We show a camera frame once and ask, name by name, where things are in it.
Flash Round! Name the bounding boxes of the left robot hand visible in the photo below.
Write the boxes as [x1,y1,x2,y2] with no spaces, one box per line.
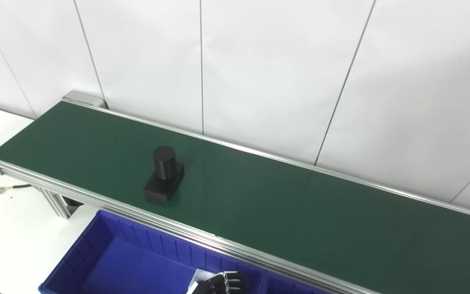
[194,271,249,294]

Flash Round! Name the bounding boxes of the black cylinder-on-block part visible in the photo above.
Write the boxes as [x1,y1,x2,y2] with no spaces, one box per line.
[143,145,185,203]

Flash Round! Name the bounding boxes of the blue plastic bin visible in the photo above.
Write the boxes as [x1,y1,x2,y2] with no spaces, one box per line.
[38,209,266,294]
[259,272,330,294]

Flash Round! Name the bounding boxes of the green conveyor belt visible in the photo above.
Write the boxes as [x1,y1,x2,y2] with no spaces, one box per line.
[0,101,470,294]
[0,91,470,294]

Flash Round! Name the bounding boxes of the white paper label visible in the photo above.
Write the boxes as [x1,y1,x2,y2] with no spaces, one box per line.
[189,269,204,294]

